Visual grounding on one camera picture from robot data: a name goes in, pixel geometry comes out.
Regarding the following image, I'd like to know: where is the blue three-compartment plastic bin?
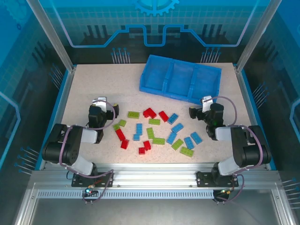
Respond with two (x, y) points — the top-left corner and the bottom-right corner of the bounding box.
(139, 54), (222, 105)

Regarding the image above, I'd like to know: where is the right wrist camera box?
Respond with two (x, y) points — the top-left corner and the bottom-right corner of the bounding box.
(200, 95), (215, 112)

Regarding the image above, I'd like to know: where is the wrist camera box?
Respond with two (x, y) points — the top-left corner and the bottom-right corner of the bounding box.
(200, 95), (215, 112)
(91, 97), (108, 111)

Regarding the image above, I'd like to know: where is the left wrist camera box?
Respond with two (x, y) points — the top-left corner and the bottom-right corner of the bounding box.
(91, 97), (108, 111)

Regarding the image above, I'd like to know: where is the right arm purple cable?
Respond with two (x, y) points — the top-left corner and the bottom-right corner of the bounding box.
(202, 95), (264, 204)

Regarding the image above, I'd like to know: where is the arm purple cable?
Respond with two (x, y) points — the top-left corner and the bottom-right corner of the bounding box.
(202, 95), (264, 204)
(58, 99), (116, 204)

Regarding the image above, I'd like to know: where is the aluminium side rail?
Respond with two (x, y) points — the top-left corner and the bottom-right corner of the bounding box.
(38, 67), (77, 171)
(234, 63), (270, 171)

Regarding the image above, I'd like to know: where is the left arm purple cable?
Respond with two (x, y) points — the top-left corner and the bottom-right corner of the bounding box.
(58, 99), (116, 204)

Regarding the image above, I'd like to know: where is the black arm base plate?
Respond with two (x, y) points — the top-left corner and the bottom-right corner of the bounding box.
(71, 172), (115, 188)
(196, 171), (239, 188)

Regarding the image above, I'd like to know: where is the wide aluminium mounting rail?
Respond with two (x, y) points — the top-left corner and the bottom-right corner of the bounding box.
(30, 163), (281, 188)

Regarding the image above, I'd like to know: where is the aluminium frame post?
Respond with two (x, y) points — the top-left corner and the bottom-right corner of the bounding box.
(236, 0), (283, 72)
(25, 0), (76, 72)

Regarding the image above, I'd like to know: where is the slotted grey cable duct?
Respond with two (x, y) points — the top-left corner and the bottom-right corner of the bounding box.
(37, 190), (215, 200)

